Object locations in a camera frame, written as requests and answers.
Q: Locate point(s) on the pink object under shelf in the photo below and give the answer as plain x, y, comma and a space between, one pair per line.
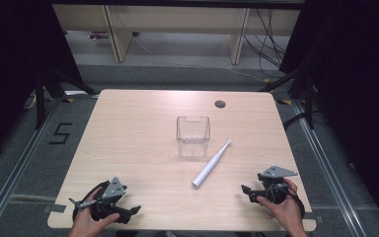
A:
98, 35

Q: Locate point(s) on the black curtain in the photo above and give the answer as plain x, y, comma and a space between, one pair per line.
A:
358, 82
6, 65

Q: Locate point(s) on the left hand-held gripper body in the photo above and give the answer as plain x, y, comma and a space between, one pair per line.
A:
113, 190

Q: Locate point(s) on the beige wooden shelf unit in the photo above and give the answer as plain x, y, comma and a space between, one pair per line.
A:
177, 18

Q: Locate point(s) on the yellow floor tape piece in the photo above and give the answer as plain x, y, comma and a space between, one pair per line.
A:
68, 100
284, 102

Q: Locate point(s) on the clear plastic container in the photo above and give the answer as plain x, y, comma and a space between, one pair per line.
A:
184, 148

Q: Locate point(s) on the black metal stand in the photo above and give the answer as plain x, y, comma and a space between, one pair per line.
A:
40, 98
309, 98

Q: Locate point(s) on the metal floor rail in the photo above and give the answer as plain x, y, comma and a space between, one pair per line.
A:
16, 171
325, 171

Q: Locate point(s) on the person's right hand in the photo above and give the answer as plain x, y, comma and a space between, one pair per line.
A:
286, 214

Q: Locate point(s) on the person's left hand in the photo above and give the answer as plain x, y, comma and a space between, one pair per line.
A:
85, 223

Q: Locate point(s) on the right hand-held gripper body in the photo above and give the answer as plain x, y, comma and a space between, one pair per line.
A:
274, 184

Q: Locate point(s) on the white electric toothbrush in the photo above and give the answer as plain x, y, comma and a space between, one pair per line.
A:
210, 166

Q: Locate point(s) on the grey tape strip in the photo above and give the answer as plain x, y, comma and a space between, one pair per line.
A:
55, 208
314, 218

